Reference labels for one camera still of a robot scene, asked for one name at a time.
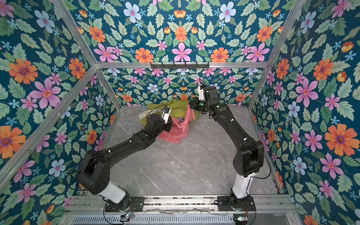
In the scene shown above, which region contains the pink cloth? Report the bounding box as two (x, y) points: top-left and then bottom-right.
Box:
(158, 106), (197, 143)

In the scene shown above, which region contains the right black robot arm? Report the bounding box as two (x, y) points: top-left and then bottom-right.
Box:
(189, 84), (264, 211)

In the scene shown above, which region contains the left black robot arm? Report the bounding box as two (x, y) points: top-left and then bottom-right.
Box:
(76, 112), (172, 212)

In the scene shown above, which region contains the olive green cloth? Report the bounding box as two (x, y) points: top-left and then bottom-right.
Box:
(141, 99), (190, 125)

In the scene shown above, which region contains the white green printed cloth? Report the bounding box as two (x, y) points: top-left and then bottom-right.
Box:
(138, 110), (152, 122)

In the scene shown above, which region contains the black hook rack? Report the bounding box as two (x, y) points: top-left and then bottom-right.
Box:
(150, 62), (210, 69)

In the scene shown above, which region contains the aluminium top back bar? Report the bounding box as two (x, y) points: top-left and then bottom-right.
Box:
(95, 62), (268, 69)

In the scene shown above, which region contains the left base circuit board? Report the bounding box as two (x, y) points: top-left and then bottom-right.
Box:
(120, 212), (135, 222)

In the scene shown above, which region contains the base circuit board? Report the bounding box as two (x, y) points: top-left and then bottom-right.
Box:
(233, 214), (248, 225)
(120, 212), (135, 222)

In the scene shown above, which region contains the right base circuit board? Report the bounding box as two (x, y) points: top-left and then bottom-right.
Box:
(233, 214), (248, 225)

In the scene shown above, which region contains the white vented panel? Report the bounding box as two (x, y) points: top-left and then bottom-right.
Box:
(70, 214), (235, 225)

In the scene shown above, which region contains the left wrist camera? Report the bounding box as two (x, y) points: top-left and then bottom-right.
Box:
(161, 106), (172, 124)

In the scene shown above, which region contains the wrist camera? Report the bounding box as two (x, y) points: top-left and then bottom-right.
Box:
(161, 106), (172, 124)
(197, 84), (207, 103)

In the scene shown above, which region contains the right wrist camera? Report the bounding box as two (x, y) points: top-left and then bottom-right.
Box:
(197, 84), (207, 103)

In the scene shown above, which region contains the aluminium frame post left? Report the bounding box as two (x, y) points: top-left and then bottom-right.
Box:
(52, 1), (121, 111)

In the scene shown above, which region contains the aluminium frame post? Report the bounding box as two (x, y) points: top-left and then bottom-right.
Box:
(247, 0), (306, 111)
(52, 1), (121, 111)

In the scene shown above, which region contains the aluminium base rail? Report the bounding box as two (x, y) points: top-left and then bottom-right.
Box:
(64, 194), (296, 215)

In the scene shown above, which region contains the aluminium frame post right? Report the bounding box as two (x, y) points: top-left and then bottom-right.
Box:
(247, 0), (306, 111)

